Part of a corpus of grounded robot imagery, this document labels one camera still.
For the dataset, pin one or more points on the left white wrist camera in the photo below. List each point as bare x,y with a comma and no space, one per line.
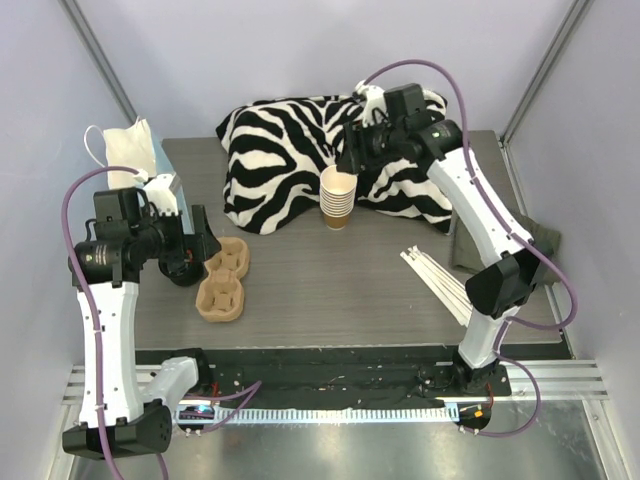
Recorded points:
158,194

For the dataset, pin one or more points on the bundle of white wrapped straws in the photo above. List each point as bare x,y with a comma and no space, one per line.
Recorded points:
441,282

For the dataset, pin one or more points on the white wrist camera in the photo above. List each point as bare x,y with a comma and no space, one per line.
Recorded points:
372,101
158,194

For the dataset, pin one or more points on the white slotted cable duct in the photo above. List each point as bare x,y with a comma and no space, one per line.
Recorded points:
448,413

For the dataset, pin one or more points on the stack of paper cups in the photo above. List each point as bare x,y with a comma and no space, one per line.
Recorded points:
337,197

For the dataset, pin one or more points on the aluminium frame rail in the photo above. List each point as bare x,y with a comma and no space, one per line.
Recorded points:
557,380

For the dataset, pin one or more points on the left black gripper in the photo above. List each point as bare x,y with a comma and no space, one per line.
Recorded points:
187,240

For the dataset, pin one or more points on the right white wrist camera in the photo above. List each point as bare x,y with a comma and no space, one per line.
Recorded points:
372,101

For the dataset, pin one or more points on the brown cardboard cup carrier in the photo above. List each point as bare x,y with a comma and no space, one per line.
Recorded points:
221,295

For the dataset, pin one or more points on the stack of black lids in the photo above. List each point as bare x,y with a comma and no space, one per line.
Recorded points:
181,273

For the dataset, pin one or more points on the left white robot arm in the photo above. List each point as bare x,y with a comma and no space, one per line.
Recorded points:
119,418

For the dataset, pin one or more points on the zebra print pillow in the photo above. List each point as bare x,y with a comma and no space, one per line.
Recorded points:
277,150

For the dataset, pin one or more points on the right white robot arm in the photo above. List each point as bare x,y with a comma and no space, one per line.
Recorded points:
397,124

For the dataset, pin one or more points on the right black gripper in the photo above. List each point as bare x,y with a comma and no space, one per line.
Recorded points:
358,145

